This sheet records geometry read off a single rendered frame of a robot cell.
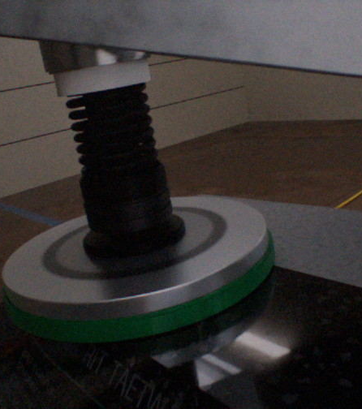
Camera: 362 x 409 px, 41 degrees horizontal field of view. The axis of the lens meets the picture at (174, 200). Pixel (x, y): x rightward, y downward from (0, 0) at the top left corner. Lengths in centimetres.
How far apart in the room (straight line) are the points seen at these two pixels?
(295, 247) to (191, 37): 19
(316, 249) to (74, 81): 22
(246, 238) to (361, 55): 14
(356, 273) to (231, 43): 18
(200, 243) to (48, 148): 490
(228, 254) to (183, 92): 595
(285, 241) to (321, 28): 18
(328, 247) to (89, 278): 19
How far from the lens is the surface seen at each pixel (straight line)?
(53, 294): 33
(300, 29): 32
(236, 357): 28
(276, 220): 47
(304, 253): 39
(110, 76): 34
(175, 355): 29
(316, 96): 635
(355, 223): 45
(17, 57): 517
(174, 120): 615
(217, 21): 31
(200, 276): 31
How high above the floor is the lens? 101
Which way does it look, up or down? 16 degrees down
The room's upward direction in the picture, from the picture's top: 10 degrees counter-clockwise
